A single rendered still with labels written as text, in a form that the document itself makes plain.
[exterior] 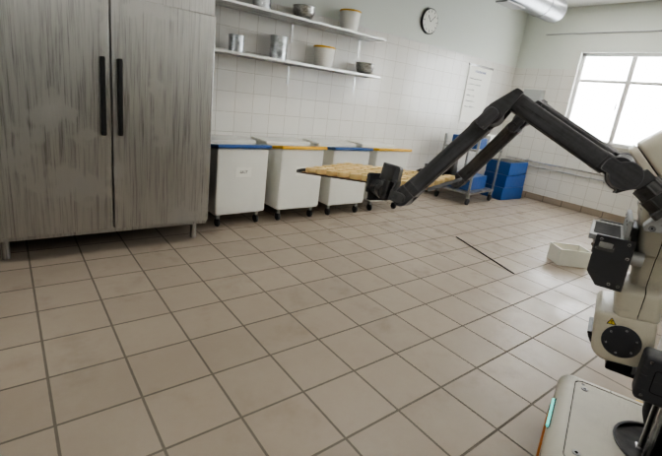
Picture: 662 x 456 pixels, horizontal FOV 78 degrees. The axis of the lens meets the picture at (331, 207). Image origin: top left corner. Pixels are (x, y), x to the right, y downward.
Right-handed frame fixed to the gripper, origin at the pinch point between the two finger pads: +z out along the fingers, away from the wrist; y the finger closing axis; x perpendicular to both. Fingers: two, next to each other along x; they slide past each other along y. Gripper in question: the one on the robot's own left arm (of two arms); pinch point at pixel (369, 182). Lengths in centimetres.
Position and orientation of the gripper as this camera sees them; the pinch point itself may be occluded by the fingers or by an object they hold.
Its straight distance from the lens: 162.0
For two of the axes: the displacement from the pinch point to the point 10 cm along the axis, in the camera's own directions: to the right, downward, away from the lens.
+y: -0.6, 9.7, 2.3
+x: 9.8, 0.2, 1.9
